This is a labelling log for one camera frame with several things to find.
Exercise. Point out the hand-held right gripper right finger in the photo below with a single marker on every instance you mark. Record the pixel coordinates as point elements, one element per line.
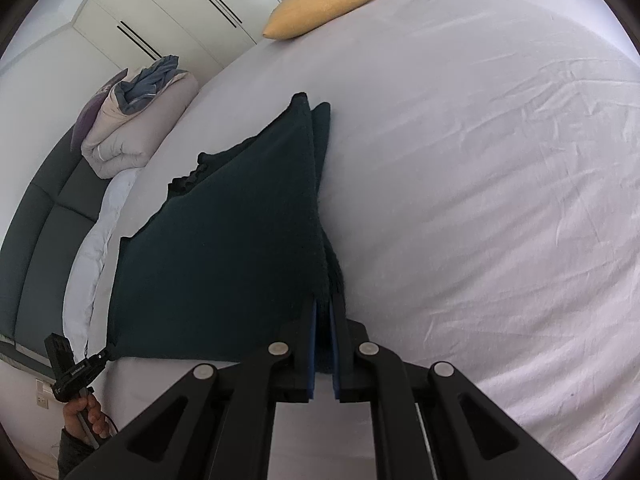
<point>345,345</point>

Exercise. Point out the white wardrobe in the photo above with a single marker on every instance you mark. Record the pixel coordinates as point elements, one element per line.
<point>175,15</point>

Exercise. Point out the yellow pillow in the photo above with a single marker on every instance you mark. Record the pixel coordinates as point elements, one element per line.
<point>325,2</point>

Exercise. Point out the person's left hand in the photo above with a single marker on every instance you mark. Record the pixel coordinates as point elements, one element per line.
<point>82,417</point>

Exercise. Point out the purple pillow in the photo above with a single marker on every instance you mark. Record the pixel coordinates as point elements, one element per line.
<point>87,120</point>

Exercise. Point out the dark green knit sweater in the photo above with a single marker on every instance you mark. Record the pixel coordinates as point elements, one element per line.
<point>230,240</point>

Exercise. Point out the person's left forearm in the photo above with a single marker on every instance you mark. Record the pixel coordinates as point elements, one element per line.
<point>75,455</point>

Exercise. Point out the white pillow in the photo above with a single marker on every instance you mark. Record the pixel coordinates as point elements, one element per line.
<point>87,270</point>

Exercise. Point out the dark green padded headboard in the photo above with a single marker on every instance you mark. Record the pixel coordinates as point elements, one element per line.
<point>35,240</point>

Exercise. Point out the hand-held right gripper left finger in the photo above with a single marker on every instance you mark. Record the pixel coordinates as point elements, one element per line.
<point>300,345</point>

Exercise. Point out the folded beige duvet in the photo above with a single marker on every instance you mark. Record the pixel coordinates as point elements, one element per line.
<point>135,125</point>

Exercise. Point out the white bed sheet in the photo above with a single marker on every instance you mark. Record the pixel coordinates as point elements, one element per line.
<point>475,185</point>

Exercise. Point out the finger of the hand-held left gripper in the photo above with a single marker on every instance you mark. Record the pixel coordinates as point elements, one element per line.
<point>104,353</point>

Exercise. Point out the white wall socket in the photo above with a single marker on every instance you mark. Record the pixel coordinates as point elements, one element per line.
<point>44,395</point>

